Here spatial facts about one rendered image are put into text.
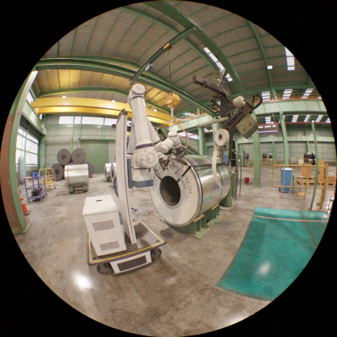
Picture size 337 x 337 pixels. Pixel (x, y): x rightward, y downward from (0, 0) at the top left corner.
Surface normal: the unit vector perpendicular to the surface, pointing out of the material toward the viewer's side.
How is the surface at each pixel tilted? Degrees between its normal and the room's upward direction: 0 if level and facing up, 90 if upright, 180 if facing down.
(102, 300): 0
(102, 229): 90
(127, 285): 0
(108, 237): 90
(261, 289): 0
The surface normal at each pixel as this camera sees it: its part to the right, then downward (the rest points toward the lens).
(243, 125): -0.75, 0.05
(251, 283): -0.04, -1.00
